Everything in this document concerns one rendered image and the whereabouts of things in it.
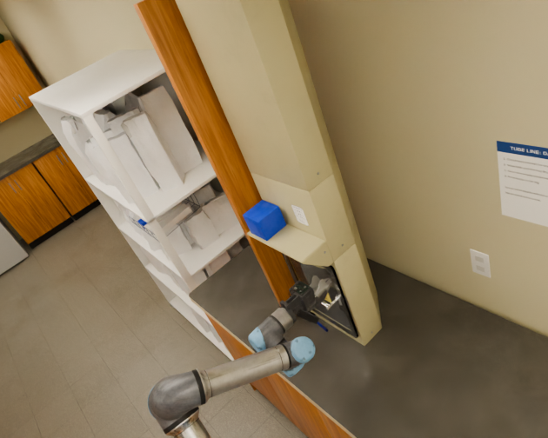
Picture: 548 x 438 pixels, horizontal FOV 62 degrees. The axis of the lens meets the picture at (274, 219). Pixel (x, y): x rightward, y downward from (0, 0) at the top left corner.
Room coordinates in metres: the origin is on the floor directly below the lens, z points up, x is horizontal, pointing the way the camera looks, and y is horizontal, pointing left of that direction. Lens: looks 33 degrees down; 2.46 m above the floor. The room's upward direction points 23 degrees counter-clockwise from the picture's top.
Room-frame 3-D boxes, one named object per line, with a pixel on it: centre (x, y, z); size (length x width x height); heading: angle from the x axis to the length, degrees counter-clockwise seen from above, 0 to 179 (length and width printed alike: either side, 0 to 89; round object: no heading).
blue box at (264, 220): (1.39, 0.03, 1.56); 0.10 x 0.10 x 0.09; 27
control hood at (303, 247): (1.31, -0.01, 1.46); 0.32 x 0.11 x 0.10; 27
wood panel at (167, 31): (1.61, -0.10, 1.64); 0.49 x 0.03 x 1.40; 117
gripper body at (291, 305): (1.16, 0.04, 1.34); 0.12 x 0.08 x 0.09; 117
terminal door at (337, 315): (1.34, -0.05, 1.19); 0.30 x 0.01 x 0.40; 26
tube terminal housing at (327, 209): (1.40, -0.17, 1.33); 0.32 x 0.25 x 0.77; 27
